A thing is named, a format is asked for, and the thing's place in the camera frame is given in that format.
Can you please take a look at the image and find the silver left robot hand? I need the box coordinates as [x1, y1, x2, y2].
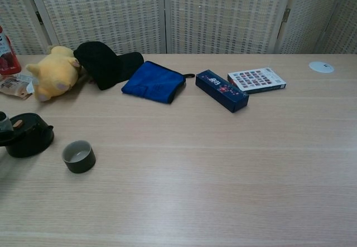
[0, 112, 20, 147]

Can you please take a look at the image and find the black cast iron teapot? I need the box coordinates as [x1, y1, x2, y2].
[4, 112, 55, 158]

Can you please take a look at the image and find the small dark ceramic cup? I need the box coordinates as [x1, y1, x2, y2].
[61, 140, 97, 174]

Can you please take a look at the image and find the red juice bottle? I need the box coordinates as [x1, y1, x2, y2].
[0, 25, 22, 76]

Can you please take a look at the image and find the yellow plush toy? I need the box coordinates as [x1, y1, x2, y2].
[26, 45, 82, 103]

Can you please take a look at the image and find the black knit hat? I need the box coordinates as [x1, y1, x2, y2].
[73, 41, 145, 91]

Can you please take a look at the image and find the blue microfiber towel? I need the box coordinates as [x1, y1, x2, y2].
[120, 60, 195, 105]

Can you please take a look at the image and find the woven folding screen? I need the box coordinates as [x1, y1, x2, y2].
[0, 0, 357, 55]

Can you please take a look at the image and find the long dark blue box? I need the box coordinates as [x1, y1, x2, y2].
[195, 69, 250, 114]

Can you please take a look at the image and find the white box with picture grid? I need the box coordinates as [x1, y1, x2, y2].
[227, 67, 287, 95]

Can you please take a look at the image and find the white round cable grommet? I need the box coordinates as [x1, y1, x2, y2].
[308, 61, 335, 74]

